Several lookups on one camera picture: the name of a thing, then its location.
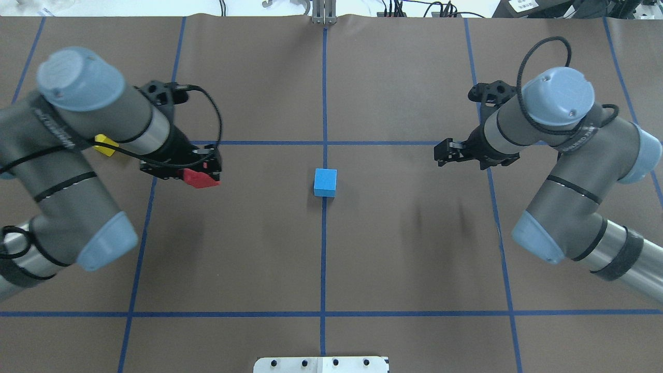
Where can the red wooden block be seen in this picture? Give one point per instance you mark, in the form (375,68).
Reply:
(198,180)

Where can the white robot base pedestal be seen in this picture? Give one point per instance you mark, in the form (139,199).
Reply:
(323,364)

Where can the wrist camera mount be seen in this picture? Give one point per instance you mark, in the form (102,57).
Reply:
(165,96)
(490,95)

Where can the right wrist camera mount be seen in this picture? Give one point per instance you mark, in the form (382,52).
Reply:
(490,95)

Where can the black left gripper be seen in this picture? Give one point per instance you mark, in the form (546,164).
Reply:
(179,147)

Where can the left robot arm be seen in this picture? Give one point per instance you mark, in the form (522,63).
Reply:
(82,101)

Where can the aluminium frame post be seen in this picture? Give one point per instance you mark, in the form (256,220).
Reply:
(323,12)

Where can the yellow wooden block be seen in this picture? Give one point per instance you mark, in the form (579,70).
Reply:
(105,145)

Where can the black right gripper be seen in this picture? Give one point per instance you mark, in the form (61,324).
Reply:
(478,143)

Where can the blue wooden block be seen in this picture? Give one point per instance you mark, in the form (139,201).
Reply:
(325,182)

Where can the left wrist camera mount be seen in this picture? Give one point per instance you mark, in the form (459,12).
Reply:
(165,96)

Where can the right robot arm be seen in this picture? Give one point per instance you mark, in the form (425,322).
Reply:
(596,150)

